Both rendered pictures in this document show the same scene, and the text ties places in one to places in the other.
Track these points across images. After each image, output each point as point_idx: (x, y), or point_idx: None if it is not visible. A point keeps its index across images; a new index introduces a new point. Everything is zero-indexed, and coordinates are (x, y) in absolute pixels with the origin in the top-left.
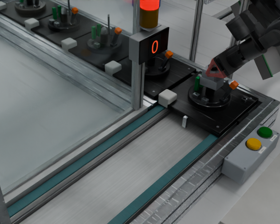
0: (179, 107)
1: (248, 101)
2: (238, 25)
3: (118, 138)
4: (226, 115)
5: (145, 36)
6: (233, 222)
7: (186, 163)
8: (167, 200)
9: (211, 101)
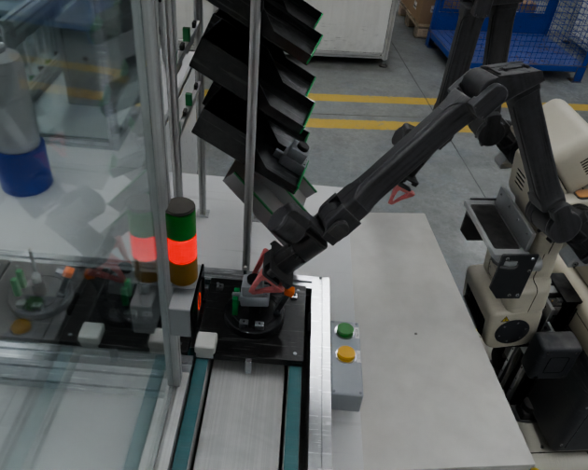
0: (231, 350)
1: (299, 297)
2: (290, 227)
3: (186, 445)
4: (291, 331)
5: (189, 297)
6: (377, 463)
7: (296, 426)
8: None
9: (265, 320)
